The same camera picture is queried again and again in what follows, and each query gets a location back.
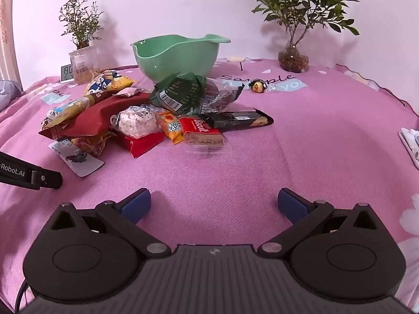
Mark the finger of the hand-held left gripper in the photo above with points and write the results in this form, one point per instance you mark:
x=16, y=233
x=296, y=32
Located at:
x=47, y=179

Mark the grey cloth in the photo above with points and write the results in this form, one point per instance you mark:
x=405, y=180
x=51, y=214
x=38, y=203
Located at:
x=8, y=93

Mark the small pink packet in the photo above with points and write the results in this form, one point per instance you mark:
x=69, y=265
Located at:
x=126, y=91

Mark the white flat packet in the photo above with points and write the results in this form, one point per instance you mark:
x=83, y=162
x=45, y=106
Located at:
x=78, y=162

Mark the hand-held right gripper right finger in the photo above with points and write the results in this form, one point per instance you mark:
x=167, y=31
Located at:
x=291, y=204

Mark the green plastic bowl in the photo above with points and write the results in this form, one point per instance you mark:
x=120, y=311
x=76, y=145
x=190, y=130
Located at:
x=176, y=59

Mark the gold foil chocolate ball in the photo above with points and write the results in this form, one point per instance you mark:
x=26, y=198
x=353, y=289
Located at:
x=258, y=86

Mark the leafy plant in glass vase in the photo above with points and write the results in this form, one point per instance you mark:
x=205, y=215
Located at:
x=293, y=60

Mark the red biscuit packet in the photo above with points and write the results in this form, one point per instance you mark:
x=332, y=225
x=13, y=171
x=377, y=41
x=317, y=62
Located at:
x=199, y=129

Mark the pink yellow fruit packet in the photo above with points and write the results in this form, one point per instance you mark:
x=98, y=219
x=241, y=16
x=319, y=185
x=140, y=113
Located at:
x=93, y=144

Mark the pink printed blanket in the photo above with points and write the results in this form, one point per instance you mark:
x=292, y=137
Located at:
x=229, y=170

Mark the white folding stand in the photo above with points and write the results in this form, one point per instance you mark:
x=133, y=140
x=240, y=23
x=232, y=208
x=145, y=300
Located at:
x=409, y=144

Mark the white digital clock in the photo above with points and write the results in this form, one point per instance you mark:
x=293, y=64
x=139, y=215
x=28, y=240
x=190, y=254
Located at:
x=67, y=72

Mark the red white cherry print bag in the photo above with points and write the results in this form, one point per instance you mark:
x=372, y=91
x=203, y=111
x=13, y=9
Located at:
x=98, y=114

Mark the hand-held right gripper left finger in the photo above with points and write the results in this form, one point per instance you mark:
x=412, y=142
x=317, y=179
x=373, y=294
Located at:
x=137, y=204

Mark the white puffed cake packet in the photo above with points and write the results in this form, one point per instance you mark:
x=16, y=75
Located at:
x=136, y=121

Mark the yellow blue rice cracker bag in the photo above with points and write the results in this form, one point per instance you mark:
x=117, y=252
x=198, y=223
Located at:
x=104, y=83

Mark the long red snack packet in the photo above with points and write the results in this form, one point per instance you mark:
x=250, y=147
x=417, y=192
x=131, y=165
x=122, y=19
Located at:
x=140, y=144

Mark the green snack packet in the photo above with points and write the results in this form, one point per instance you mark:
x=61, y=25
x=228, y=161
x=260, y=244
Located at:
x=180, y=95

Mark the plant in clear cup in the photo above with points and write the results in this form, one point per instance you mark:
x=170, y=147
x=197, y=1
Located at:
x=81, y=68

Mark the cream gold bar packet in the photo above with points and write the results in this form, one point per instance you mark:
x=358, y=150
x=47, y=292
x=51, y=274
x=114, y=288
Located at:
x=65, y=109

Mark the dark brown bar packet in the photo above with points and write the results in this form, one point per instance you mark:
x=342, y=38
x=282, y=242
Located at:
x=235, y=119

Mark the pink curtain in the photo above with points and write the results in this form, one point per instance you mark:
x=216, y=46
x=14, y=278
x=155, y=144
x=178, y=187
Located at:
x=6, y=39

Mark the orange candy packet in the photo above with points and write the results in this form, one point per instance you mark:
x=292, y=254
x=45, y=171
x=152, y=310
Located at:
x=170, y=127

